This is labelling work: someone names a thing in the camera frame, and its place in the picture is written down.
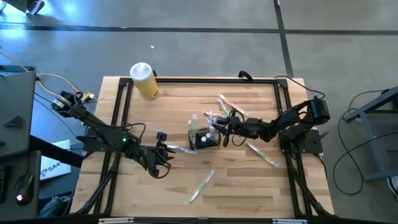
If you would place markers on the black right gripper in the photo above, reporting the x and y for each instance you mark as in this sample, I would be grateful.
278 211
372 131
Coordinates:
234 127

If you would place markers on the dark side desk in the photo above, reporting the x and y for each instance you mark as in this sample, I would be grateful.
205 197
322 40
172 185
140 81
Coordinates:
37 168

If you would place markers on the yellow wipes canister white lid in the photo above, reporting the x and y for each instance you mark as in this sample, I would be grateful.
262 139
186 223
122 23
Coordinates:
146 84

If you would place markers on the grey equipment case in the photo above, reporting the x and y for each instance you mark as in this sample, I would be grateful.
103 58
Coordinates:
18 99

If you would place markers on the blue-grey metal cart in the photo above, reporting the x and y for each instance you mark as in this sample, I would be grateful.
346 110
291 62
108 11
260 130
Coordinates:
382 98

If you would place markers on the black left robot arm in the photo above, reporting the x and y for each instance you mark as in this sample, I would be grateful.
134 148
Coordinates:
96 126

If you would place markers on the pale toothbrush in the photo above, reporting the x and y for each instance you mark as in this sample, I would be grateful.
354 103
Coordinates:
207 113

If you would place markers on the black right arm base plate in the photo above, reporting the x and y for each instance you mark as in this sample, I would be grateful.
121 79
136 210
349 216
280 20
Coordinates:
308 146

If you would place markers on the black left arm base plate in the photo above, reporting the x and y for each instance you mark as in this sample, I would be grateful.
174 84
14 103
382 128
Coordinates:
93 146

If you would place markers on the white printed box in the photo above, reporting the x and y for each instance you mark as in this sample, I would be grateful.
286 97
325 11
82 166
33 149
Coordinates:
56 169

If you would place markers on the blue toothbrush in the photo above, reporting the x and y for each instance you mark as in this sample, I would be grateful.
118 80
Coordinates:
186 150
212 119

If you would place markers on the orange toothbrush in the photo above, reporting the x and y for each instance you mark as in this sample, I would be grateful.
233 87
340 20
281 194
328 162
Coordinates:
233 104

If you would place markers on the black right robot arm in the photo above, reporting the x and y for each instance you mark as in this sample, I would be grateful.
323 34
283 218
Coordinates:
289 119

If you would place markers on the black diagonal beam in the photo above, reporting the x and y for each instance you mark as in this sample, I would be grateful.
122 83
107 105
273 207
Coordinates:
53 151

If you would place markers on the white table bracket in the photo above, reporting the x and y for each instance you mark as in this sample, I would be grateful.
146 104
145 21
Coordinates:
115 220
289 221

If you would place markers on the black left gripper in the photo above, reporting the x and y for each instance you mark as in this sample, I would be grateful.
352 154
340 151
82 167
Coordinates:
154 157

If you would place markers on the black keyboard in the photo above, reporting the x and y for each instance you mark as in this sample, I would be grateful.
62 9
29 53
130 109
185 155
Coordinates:
2 186

